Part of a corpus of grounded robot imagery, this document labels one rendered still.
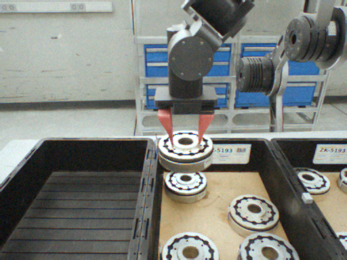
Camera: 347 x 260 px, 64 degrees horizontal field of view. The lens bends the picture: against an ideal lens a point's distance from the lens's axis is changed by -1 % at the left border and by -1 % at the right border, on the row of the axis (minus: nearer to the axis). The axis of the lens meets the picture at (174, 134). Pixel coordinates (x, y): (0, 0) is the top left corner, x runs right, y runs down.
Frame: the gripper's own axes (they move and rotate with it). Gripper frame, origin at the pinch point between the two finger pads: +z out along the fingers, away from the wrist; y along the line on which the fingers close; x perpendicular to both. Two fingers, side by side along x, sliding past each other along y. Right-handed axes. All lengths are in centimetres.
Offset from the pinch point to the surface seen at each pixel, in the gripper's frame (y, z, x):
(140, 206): -8.3, 9.7, -7.3
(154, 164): -6.9, 10.0, 6.3
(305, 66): 108, 41, 194
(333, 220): 32.4, 20.7, -0.7
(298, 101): 108, 73, 193
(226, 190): 10.4, 20.4, 9.4
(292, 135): 49, 35, 64
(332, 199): 35.5, 20.9, 6.2
